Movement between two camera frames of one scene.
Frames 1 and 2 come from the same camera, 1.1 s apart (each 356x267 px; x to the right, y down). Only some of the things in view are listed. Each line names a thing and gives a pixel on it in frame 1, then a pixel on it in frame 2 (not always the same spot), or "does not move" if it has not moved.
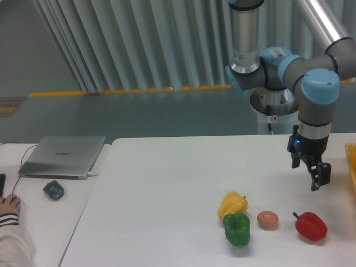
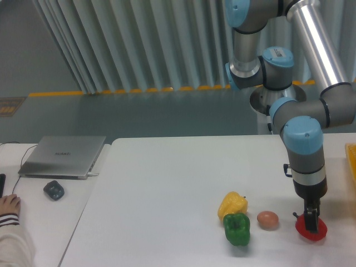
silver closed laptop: [68, 157] does not move
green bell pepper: [237, 228] does not move
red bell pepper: [311, 226] does not move
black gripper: [312, 150] → [311, 194]
